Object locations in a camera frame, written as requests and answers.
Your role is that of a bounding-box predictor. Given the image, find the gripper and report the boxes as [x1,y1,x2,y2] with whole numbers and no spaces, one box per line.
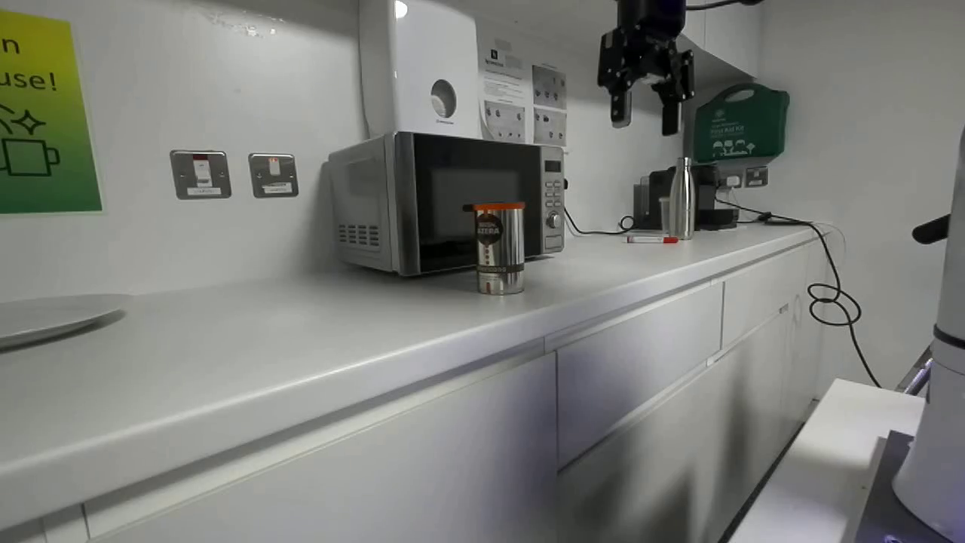
[598,0,696,137]

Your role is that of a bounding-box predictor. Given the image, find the microwave door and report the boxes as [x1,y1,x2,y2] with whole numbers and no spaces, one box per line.
[392,133,545,277]

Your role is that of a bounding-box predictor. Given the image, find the silver jar with orange lid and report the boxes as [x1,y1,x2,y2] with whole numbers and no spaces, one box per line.
[473,201,527,296]

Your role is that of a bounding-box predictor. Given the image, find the silver microwave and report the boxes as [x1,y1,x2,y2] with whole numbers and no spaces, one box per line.
[327,131,568,278]

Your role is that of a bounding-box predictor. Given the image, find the green first aid box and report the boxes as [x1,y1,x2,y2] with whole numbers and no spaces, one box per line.
[693,82,791,164]

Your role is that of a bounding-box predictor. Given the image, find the silver metal bottle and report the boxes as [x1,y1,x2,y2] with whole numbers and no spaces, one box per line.
[668,156,697,241]

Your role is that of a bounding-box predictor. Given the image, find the black coffee machine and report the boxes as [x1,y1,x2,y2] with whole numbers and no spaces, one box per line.
[633,164,739,232]

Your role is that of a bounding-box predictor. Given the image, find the white instruction sheet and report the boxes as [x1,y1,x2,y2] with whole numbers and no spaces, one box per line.
[478,44,568,149]

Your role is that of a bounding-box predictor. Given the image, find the white drawer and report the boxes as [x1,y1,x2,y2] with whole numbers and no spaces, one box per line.
[556,281,724,468]
[721,243,813,348]

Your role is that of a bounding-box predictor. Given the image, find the white paper towel dispenser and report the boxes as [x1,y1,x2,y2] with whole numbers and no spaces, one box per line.
[359,0,482,141]

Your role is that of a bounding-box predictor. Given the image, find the white cabinet door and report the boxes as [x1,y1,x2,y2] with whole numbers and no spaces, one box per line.
[557,311,794,543]
[81,353,559,543]

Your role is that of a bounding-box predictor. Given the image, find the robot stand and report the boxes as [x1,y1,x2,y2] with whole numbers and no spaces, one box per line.
[726,378,965,543]

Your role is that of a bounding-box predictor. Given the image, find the green and yellow poster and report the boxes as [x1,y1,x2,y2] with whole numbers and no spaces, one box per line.
[0,8,103,215]

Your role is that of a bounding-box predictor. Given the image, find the grey plate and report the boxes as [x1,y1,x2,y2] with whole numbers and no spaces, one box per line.
[0,293,127,352]

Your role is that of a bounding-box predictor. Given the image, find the black microwave cable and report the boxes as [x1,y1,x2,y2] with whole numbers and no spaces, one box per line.
[563,207,636,237]

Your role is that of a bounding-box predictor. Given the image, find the steel wall switch plate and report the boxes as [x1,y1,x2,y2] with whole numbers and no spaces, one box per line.
[169,149,233,201]
[248,152,300,200]

